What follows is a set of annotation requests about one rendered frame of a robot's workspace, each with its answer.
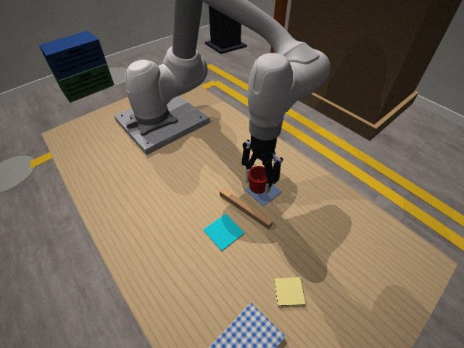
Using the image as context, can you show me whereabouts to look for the dark red cup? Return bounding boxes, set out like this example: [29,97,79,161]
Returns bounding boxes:
[249,166,267,194]

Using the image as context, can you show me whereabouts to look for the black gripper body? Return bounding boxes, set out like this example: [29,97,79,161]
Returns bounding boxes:
[250,135,277,162]

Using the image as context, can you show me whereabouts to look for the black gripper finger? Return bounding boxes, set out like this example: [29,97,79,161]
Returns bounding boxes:
[241,140,258,183]
[260,153,283,195]

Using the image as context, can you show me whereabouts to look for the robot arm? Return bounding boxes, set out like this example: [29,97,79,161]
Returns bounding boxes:
[125,0,331,141]

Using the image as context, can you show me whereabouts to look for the yellow sticky-note pad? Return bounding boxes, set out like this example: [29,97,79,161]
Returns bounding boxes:
[274,277,305,307]

